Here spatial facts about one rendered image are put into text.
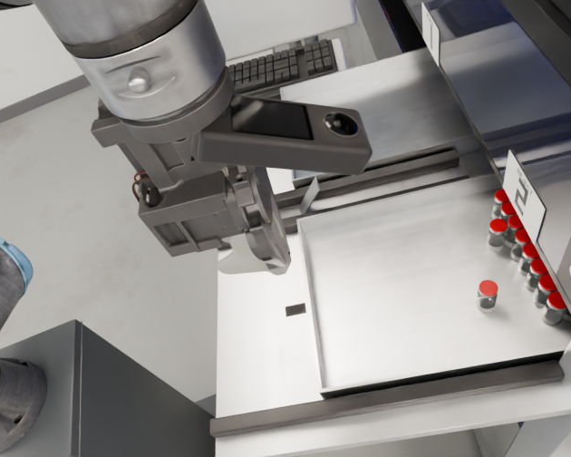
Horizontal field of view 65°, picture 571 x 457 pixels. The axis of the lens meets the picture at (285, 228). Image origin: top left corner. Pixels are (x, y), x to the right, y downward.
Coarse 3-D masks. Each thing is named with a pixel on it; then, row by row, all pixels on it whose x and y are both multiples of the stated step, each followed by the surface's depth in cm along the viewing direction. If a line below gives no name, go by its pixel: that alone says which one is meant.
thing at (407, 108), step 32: (384, 64) 86; (416, 64) 87; (288, 96) 90; (320, 96) 89; (352, 96) 87; (384, 96) 84; (416, 96) 82; (448, 96) 80; (384, 128) 79; (416, 128) 77; (448, 128) 75; (384, 160) 71
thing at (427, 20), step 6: (426, 12) 68; (426, 18) 69; (426, 24) 70; (432, 24) 66; (426, 30) 70; (432, 30) 67; (438, 30) 64; (426, 36) 71; (432, 36) 67; (438, 36) 65; (426, 42) 72; (432, 42) 68; (438, 42) 65; (432, 48) 69; (438, 48) 66; (432, 54) 70; (438, 54) 67; (438, 60) 68
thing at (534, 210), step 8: (512, 160) 48; (512, 168) 48; (520, 168) 46; (512, 176) 49; (520, 176) 46; (504, 184) 52; (512, 184) 49; (528, 184) 45; (512, 192) 50; (520, 192) 47; (528, 192) 45; (512, 200) 50; (520, 200) 48; (528, 200) 46; (536, 200) 44; (528, 208) 46; (536, 208) 44; (544, 208) 43; (520, 216) 49; (528, 216) 47; (536, 216) 45; (528, 224) 47; (536, 224) 45; (528, 232) 48; (536, 232) 46
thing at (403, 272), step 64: (448, 192) 65; (320, 256) 66; (384, 256) 64; (448, 256) 61; (320, 320) 60; (384, 320) 58; (448, 320) 56; (512, 320) 54; (320, 384) 52; (384, 384) 51
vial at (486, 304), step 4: (480, 292) 52; (480, 296) 53; (484, 296) 52; (488, 296) 52; (492, 296) 52; (496, 296) 53; (476, 300) 55; (480, 300) 53; (484, 300) 53; (488, 300) 53; (492, 300) 53; (496, 300) 53; (476, 304) 56; (480, 304) 54; (484, 304) 53; (488, 304) 53; (492, 304) 53; (480, 308) 55; (484, 308) 54; (488, 308) 54; (492, 308) 54; (484, 312) 55; (488, 312) 55
